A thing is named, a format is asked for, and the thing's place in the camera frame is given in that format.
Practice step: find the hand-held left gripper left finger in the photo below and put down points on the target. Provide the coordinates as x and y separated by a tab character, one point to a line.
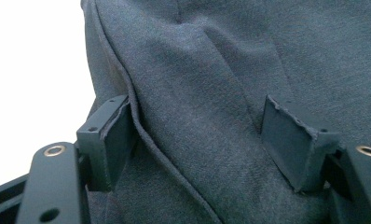
109	146

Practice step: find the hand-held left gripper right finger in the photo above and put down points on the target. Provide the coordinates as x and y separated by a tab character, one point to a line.
292	149

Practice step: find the black skirt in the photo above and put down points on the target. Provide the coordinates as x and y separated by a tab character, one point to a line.
221	77

